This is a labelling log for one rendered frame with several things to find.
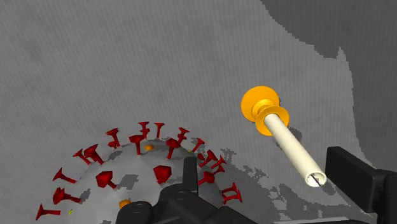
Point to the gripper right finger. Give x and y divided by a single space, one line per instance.
356 178

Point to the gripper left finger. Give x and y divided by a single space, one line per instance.
189 198

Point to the grey ball with red spikes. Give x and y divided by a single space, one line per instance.
136 180

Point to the cream tube with orange discs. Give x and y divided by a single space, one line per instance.
288 139

